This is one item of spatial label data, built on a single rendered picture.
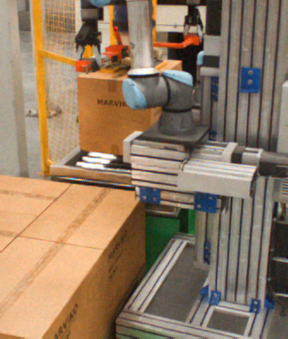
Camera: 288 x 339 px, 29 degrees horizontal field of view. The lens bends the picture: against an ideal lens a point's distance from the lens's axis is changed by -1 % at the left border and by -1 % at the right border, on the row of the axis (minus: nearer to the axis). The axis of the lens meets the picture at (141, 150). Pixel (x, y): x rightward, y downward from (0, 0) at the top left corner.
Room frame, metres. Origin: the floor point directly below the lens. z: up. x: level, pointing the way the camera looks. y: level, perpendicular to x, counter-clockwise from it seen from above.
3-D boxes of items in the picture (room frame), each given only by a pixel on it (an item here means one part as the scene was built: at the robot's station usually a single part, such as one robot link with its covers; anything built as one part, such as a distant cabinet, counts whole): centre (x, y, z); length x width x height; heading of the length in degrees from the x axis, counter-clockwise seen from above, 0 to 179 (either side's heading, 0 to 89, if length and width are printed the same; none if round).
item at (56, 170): (2.68, 0.15, 0.58); 0.70 x 0.03 x 0.06; 73
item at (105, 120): (3.02, 0.05, 0.89); 0.60 x 0.40 x 0.40; 162
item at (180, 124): (2.05, -0.13, 1.09); 0.15 x 0.15 x 0.10
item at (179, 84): (2.05, -0.13, 1.20); 0.13 x 0.12 x 0.14; 117
